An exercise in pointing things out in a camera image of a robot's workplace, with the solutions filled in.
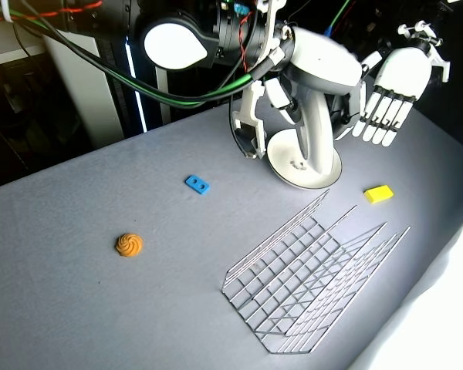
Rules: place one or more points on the yellow rectangular block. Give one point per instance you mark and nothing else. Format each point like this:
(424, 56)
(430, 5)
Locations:
(378, 194)

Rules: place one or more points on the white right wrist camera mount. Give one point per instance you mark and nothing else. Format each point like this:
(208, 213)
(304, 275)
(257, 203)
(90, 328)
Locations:
(249, 112)

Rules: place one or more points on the blue block two holes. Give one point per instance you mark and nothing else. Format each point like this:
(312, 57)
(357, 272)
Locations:
(197, 185)

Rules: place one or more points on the orange swirl cookie toy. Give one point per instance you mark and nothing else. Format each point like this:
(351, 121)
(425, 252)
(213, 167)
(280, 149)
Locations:
(129, 245)

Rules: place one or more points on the white robot column blue strip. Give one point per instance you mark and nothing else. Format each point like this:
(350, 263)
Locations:
(85, 88)

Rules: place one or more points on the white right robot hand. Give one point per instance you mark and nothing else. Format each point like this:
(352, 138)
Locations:
(324, 61)

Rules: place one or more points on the white plate leaf print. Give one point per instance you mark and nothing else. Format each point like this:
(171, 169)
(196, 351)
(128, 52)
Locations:
(283, 150)

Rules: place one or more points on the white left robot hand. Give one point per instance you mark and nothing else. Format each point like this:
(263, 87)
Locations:
(403, 73)

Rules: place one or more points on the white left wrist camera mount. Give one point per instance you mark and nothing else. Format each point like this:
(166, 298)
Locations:
(441, 65)

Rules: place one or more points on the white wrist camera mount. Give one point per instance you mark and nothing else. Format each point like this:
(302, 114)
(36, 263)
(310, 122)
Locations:
(249, 112)
(441, 65)

